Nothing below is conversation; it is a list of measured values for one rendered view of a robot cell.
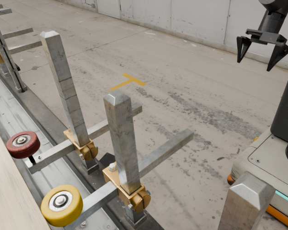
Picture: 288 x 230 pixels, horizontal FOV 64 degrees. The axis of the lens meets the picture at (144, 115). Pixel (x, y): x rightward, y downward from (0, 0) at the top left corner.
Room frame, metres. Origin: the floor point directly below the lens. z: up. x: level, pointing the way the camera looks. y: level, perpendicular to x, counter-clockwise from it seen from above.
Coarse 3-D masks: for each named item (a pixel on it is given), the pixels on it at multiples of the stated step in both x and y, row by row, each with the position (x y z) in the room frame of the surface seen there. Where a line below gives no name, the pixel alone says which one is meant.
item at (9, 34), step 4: (24, 28) 1.71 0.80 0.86; (28, 28) 1.71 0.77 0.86; (8, 32) 1.64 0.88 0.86; (12, 32) 1.64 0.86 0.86; (16, 32) 1.66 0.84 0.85; (20, 32) 1.67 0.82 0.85; (24, 32) 1.69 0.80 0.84; (28, 32) 1.70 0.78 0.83; (4, 36) 1.60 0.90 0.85; (8, 36) 1.62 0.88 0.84; (12, 36) 1.63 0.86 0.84
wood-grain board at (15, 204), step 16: (0, 144) 0.47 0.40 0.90; (0, 160) 0.41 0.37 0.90; (0, 176) 0.36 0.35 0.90; (16, 176) 0.35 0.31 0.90; (0, 192) 0.31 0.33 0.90; (16, 192) 0.31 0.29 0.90; (0, 208) 0.27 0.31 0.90; (16, 208) 0.27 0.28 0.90; (32, 208) 0.27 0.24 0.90; (0, 224) 0.24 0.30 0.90; (16, 224) 0.24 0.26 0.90; (32, 224) 0.23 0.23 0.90
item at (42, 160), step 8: (136, 104) 0.73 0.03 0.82; (136, 112) 0.70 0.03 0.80; (104, 120) 0.64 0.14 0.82; (88, 128) 0.61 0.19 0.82; (96, 128) 0.60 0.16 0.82; (104, 128) 0.61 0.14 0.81; (96, 136) 0.59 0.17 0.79; (64, 144) 0.54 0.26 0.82; (72, 144) 0.54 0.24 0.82; (48, 152) 0.51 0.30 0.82; (56, 152) 0.50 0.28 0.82; (64, 152) 0.52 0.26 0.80; (40, 160) 0.48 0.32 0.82; (48, 160) 0.49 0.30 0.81; (32, 168) 0.46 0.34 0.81; (40, 168) 0.47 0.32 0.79
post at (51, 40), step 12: (48, 36) 0.52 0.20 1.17; (48, 48) 0.51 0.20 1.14; (60, 48) 0.53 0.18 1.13; (48, 60) 0.53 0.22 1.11; (60, 60) 0.52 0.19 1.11; (60, 72) 0.52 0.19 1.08; (60, 84) 0.51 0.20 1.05; (72, 84) 0.53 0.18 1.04; (60, 96) 0.53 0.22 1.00; (72, 96) 0.52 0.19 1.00; (72, 108) 0.52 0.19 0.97; (72, 120) 0.51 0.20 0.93; (72, 132) 0.53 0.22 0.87; (84, 132) 0.53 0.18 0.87; (84, 144) 0.52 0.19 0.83
